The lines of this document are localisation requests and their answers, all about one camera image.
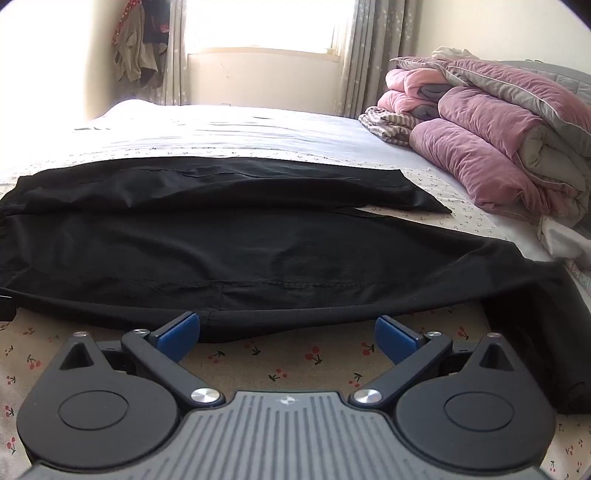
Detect red patterned hanging cloth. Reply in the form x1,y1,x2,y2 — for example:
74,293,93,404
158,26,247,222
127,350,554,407
112,0,145,46

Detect star print curtain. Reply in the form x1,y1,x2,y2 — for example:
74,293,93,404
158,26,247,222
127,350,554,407
333,0,422,119
154,0,191,106

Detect mauve grey folded quilt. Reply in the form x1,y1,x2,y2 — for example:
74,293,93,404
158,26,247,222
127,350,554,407
409,56,591,228

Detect window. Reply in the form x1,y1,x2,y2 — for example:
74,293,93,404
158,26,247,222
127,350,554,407
184,0,358,55

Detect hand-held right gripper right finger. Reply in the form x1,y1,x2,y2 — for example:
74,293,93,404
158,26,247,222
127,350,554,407
348,315,516,409

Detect white cloth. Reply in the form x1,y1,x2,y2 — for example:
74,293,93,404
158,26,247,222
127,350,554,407
537,216,588,264

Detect beige hanging garment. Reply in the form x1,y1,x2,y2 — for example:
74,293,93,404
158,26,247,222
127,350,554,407
113,0,161,85

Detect cherry print bed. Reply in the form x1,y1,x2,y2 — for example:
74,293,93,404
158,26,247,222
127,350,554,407
0,99,591,480

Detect dark hanging garment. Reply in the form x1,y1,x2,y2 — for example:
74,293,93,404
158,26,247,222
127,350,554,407
141,0,172,57

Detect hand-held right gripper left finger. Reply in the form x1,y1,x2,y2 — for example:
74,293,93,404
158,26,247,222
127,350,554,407
58,311,227,409

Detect striped folded cloth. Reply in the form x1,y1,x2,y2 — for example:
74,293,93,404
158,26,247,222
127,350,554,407
358,106,424,147

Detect pink folded blanket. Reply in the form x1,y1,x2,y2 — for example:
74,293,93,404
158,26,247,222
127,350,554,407
378,55,462,121

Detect black pants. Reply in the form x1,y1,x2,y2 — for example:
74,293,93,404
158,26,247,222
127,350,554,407
0,156,591,416

